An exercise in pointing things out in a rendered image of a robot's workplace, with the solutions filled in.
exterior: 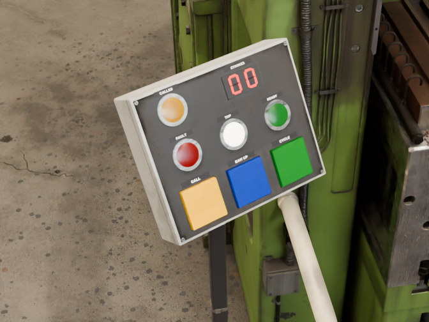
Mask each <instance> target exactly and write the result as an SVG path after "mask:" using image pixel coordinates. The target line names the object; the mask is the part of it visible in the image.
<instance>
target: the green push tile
mask: <svg viewBox="0 0 429 322"><path fill-rule="evenodd" d="M270 154H271V157H272V160H273V163H274V166H275V170H276V174H277V177H278V180H279V183H280V186H281V187H284V186H286V185H289V184H291V183H293V182H295V181H297V180H299V179H301V178H303V177H305V176H307V175H309V174H311V173H312V172H313V169H312V165H311V163H310V159H309V156H308V152H307V149H306V145H305V142H304V139H303V137H298V138H296V139H294V140H291V141H289V142H287V143H285V144H282V145H281V146H279V147H276V148H274V149H272V150H270Z"/></svg>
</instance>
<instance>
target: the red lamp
mask: <svg viewBox="0 0 429 322"><path fill-rule="evenodd" d="M198 159H199V150H198V148H197V147H196V145H194V144H193V143H190V142H186V143H184V144H182V145H180V147H179V148H178V150H177V161H178V162H179V163H180V164H181V165H182V166H183V167H191V166H193V165H195V164H196V163H197V160H198Z"/></svg>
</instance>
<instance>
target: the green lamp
mask: <svg viewBox="0 0 429 322"><path fill-rule="evenodd" d="M287 118H288V112H287V109H286V107H285V106H284V105H283V104H281V103H276V104H274V105H272V106H271V107H270V109H269V111H268V120H269V122H270V123H271V124H272V125H273V126H275V127H281V126H282V125H284V124H285V122H286V121H287Z"/></svg>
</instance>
